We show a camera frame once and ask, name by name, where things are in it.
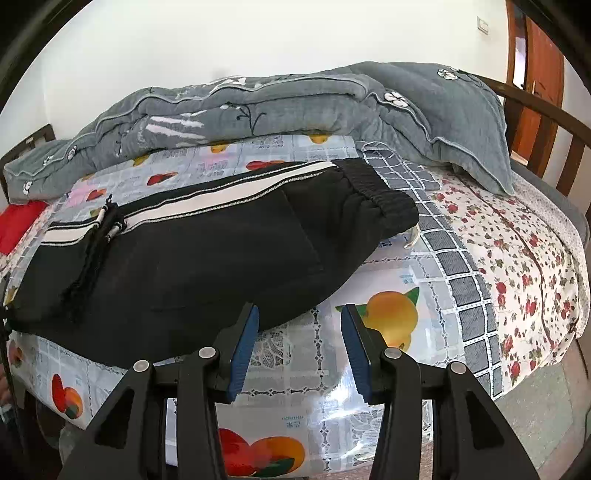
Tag black striped pants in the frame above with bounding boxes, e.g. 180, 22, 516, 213
6, 159, 419, 368

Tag person left hand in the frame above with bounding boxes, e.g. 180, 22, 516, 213
0, 366, 13, 413

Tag fruit print plastic cover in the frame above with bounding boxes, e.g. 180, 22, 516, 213
1, 135, 504, 477

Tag red floral bed sheet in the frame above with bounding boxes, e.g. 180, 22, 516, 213
0, 170, 591, 384

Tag red pillow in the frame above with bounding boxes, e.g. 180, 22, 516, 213
0, 201, 47, 255

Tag grey floral quilt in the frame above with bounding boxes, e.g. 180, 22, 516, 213
3, 62, 514, 204

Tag brown wooden door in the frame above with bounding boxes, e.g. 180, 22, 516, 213
505, 1, 564, 176

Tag dark wooden bed frame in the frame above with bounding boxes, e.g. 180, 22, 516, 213
0, 73, 591, 218

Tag white wall switch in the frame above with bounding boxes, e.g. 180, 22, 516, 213
477, 17, 489, 35

